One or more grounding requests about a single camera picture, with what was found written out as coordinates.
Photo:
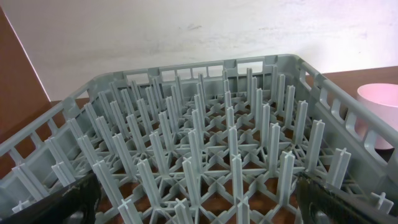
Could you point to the pink plastic cup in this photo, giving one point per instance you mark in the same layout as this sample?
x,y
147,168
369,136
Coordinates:
x,y
381,100

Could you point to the grey plastic dishwasher rack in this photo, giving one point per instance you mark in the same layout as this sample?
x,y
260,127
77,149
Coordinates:
x,y
210,142

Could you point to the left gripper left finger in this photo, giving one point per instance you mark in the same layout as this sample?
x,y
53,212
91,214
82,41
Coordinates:
x,y
75,203

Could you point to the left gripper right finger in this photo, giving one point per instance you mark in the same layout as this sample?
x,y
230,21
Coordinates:
x,y
320,202

